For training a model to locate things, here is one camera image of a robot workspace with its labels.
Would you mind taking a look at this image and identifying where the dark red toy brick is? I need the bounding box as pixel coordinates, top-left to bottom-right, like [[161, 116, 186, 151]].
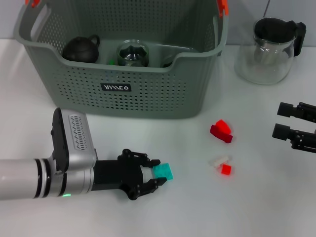
[[209, 124, 234, 144]]

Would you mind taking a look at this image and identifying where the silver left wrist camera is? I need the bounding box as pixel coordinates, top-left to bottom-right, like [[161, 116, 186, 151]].
[[50, 107, 98, 174]]

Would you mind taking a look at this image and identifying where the glass teapot with black lid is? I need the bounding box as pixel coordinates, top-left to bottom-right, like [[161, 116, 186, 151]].
[[234, 17, 308, 86]]

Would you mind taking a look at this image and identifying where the black ceramic teapot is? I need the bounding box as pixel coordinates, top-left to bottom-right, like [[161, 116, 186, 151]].
[[62, 34, 101, 64]]

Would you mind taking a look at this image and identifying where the thin grey wall cable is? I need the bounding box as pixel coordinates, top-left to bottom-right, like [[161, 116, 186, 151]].
[[261, 0, 271, 18]]

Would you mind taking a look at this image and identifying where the white toy brick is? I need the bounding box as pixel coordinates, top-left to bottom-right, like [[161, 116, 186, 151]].
[[209, 155, 233, 169]]

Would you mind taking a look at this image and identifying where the teal square toy brick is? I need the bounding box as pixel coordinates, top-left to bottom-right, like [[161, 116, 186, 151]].
[[152, 162, 174, 181]]

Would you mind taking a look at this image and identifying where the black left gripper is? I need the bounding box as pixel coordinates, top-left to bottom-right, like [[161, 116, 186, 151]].
[[92, 148, 168, 201]]

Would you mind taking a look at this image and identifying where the bright red toy brick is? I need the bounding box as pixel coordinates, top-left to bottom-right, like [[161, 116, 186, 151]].
[[214, 119, 234, 135]]

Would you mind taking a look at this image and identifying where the grey perforated plastic storage bin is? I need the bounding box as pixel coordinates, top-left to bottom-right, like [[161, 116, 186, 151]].
[[13, 0, 230, 119]]

